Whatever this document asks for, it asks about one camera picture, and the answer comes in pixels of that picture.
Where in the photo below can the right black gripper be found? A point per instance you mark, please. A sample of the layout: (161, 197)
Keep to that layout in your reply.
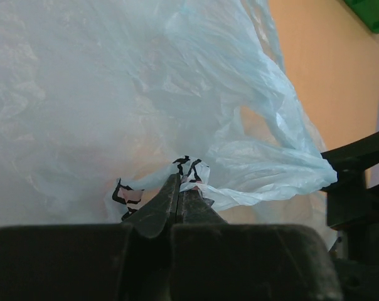
(353, 211)

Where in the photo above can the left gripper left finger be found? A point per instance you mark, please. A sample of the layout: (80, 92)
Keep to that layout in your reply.
(89, 261)

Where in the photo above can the light blue plastic bag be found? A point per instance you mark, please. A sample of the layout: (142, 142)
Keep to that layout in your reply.
(100, 101)

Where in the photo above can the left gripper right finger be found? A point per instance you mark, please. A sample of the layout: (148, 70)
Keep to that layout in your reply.
(213, 260)

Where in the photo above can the green plastic tray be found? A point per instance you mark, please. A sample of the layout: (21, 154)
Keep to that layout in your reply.
(367, 11)

